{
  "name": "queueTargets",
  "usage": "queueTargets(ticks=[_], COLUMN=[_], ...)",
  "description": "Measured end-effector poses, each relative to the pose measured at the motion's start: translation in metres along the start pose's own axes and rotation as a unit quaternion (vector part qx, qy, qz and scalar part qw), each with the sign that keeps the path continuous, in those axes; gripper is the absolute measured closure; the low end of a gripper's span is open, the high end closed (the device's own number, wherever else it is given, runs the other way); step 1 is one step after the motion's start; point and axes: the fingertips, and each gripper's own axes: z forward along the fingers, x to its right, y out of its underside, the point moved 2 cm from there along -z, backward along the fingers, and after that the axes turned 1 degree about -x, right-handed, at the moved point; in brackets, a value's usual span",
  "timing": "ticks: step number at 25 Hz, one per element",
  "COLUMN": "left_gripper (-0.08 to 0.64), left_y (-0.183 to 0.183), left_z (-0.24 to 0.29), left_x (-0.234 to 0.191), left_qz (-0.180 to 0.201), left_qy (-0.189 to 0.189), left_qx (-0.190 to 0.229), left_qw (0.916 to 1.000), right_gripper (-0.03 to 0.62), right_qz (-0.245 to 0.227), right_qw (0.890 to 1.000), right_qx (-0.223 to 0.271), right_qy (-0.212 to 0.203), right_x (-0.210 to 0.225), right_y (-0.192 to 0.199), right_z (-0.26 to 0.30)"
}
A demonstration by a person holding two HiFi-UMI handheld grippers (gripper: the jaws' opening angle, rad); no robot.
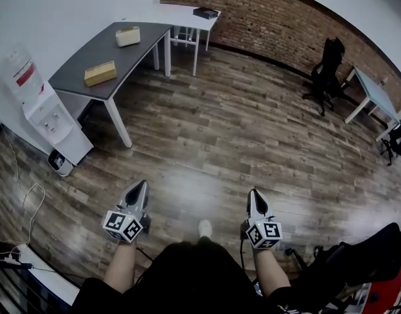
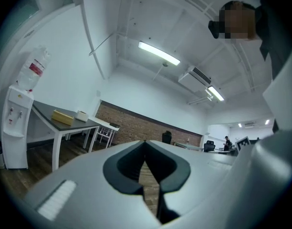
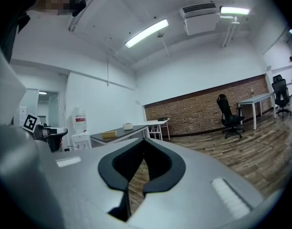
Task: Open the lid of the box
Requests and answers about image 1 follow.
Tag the dark grey desk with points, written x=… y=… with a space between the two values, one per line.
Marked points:
x=103 y=61

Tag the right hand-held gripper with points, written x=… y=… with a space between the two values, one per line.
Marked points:
x=264 y=234

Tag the person's right forearm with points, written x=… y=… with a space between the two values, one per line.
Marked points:
x=271 y=271

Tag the white glass-top table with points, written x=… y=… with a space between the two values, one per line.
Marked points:
x=375 y=93

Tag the black office chair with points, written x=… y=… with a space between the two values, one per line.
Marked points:
x=327 y=74
x=399 y=139

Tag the red panel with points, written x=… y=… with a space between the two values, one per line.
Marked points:
x=385 y=289

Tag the clear water bottle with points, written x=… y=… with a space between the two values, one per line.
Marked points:
x=21 y=74

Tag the person's black clothing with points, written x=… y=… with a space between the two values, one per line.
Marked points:
x=193 y=280

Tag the white side table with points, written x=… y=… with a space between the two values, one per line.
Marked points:
x=49 y=280

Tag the black padded chair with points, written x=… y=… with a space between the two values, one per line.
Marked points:
x=360 y=260

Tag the black flat box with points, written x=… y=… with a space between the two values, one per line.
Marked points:
x=205 y=12

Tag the person's left forearm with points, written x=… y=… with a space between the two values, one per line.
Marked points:
x=121 y=267

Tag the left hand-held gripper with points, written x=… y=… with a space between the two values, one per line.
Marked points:
x=123 y=226

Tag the yellow box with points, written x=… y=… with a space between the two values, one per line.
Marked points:
x=100 y=74

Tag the person's white shoe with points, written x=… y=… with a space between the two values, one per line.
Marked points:
x=205 y=228

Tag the white stool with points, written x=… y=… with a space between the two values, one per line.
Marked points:
x=182 y=35

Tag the cream box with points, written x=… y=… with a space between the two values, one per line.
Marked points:
x=128 y=36

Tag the white power strip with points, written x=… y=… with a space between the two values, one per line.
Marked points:
x=10 y=257

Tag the white desk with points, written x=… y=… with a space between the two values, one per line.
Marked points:
x=187 y=16

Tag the white water dispenser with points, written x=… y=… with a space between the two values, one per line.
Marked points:
x=56 y=126

